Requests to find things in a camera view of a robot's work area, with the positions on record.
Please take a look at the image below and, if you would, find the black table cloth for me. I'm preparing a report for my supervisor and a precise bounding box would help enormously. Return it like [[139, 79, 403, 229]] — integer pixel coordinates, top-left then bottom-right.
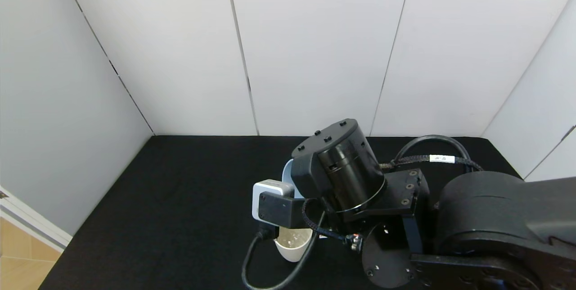
[[38, 135, 525, 290]]

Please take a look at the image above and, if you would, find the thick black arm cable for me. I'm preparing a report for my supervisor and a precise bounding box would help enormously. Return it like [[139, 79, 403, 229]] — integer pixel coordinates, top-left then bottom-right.
[[382, 135, 483, 172]]

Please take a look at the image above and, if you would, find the white wrist camera black mount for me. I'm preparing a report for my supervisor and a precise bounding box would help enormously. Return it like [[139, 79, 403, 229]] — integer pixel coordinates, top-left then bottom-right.
[[252, 179, 311, 229]]

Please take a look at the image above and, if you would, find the thin black camera cable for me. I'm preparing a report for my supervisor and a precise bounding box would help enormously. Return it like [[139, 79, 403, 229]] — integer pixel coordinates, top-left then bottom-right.
[[241, 198, 363, 290]]

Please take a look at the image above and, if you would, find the cream white cup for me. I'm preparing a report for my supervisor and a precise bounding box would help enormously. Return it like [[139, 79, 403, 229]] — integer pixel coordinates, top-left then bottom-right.
[[274, 226, 314, 263]]

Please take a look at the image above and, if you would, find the white partition base rail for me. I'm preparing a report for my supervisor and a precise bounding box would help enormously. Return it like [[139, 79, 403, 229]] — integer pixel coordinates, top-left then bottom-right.
[[0, 186, 72, 251]]

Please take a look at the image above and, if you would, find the light blue cup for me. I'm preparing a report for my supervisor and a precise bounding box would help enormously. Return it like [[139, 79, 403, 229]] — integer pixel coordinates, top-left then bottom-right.
[[282, 159, 301, 199]]

